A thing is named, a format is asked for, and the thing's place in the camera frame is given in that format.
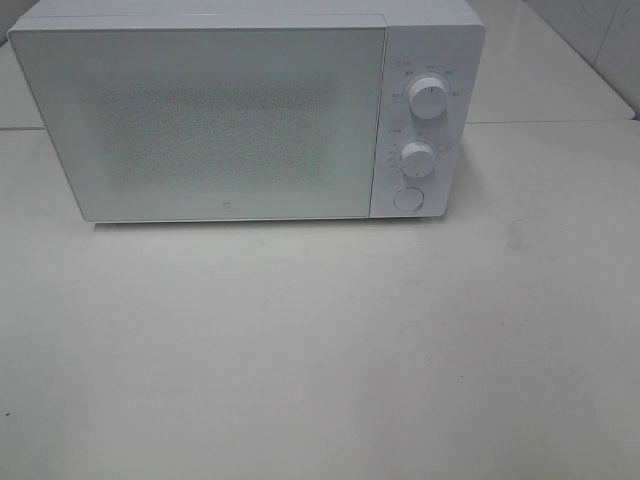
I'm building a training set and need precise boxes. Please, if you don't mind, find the round white door button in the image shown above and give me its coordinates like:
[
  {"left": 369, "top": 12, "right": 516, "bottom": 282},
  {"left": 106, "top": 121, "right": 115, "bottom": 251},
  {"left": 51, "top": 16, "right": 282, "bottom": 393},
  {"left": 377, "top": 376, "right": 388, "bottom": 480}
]
[{"left": 393, "top": 188, "right": 424, "bottom": 212}]

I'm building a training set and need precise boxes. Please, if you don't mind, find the white timer knob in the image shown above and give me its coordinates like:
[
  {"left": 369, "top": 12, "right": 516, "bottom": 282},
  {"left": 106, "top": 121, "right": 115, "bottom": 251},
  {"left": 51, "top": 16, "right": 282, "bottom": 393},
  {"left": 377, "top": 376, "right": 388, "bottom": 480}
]
[{"left": 399, "top": 142, "right": 436, "bottom": 179}]

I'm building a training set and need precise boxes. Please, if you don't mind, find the white microwave door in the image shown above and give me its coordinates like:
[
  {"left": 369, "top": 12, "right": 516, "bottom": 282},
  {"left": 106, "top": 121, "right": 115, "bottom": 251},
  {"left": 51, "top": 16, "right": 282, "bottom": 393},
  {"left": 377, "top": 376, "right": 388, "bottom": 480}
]
[{"left": 9, "top": 14, "right": 386, "bottom": 223}]

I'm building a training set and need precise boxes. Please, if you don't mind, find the upper white power knob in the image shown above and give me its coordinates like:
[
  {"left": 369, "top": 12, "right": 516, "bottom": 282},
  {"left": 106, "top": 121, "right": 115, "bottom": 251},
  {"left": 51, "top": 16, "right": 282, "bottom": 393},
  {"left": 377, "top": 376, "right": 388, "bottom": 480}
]
[{"left": 407, "top": 74, "right": 450, "bottom": 120}]

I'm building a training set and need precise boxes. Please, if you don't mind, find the white microwave oven body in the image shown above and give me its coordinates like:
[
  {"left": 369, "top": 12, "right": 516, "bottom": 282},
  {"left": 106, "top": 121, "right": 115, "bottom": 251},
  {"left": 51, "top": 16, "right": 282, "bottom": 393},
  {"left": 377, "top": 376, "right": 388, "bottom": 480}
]
[{"left": 8, "top": 1, "right": 486, "bottom": 219}]

